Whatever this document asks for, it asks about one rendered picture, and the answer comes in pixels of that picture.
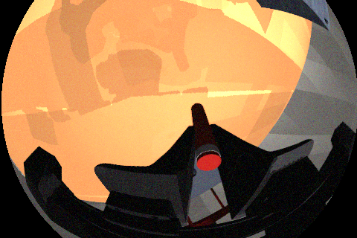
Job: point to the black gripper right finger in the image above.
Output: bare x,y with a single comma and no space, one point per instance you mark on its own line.
245,168

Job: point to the dark brown peg with red end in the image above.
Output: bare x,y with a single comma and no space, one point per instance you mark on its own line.
207,153

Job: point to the grey sloped panel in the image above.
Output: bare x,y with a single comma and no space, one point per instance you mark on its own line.
203,180

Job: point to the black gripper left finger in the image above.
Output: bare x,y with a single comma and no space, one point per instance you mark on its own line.
170,177

